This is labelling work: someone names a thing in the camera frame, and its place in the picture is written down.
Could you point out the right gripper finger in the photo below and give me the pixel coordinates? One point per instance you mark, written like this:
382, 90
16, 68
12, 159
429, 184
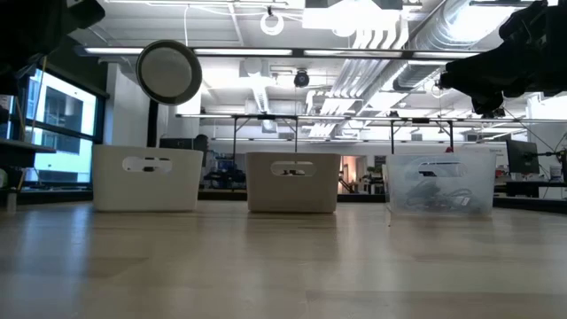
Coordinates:
487, 104
478, 73

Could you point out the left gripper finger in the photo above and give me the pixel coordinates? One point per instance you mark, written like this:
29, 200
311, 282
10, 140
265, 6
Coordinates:
86, 13

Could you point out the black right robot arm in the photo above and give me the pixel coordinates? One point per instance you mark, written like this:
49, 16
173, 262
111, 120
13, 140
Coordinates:
560, 26

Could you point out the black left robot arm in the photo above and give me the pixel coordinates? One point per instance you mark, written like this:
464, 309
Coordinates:
26, 35

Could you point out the clear plastic bin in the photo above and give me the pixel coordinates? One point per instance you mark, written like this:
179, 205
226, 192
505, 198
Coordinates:
483, 177

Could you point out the white plastic bin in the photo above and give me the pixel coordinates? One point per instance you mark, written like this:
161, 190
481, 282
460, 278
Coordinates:
146, 190

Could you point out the grey plastic bin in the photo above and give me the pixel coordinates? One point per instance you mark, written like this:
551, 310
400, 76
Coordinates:
292, 195

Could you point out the white LED light bar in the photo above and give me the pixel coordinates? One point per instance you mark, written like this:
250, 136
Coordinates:
113, 51
243, 52
445, 54
352, 52

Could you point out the black background monitor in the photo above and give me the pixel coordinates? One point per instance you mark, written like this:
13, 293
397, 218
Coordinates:
522, 157

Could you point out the dark background desk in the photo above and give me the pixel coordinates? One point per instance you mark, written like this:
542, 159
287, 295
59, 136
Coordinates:
531, 184

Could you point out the black desk lamp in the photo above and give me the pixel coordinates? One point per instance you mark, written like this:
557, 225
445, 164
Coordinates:
168, 73

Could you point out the large window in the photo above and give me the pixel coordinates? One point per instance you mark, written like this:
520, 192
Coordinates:
62, 133

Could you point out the silver ventilation duct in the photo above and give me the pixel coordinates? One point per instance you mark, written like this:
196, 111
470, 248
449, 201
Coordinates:
443, 26

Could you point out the black background table frame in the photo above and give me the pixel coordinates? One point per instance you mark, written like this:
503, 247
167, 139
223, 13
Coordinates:
266, 117
421, 120

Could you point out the black overhead camera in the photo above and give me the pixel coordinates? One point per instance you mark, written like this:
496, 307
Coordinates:
301, 79

